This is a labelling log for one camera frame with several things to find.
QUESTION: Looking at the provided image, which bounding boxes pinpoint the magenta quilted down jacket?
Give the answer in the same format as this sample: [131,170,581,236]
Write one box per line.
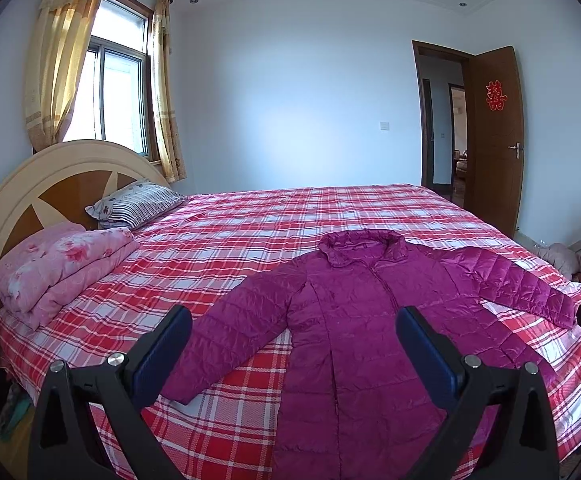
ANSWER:
[162,230,575,479]

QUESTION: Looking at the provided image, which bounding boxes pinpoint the pink clothes on floor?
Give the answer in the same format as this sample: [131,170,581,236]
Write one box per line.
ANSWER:
[530,243,581,282]

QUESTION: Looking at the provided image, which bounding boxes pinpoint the pink floral folded quilt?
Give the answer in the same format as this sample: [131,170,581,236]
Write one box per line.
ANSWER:
[0,222,138,330]

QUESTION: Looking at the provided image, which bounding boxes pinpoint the brown wooden door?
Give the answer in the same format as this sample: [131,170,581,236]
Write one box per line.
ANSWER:
[469,46,525,237]

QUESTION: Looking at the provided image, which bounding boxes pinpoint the red plaid bed sheet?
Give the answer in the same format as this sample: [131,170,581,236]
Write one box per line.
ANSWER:
[0,184,581,479]

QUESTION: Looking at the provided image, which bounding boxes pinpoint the red double happiness decoration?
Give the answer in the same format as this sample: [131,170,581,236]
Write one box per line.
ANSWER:
[486,79,507,112]

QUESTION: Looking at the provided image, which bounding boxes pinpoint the striped grey pillow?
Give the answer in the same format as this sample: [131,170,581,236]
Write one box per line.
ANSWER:
[84,179,190,231]

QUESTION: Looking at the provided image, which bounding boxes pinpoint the cream and brown headboard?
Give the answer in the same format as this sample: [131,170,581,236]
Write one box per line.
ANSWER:
[0,138,172,321]

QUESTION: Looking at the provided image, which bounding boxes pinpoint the left yellow curtain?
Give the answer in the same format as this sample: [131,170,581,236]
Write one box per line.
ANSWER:
[24,0,102,153]

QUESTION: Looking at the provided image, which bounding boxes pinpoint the yellow curtain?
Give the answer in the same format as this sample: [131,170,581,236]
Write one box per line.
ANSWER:
[24,0,102,153]
[148,0,186,183]

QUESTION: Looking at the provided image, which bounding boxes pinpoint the right yellow curtain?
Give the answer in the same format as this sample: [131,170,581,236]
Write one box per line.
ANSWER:
[148,0,186,183]

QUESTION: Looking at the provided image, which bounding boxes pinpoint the silver door handle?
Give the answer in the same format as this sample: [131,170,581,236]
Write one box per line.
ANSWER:
[507,142,522,159]

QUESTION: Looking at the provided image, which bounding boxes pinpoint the dark brown door frame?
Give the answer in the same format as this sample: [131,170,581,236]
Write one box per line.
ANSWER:
[412,40,472,207]

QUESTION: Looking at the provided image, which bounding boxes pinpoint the window with brown frame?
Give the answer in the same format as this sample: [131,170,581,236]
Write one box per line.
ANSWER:
[64,0,158,160]

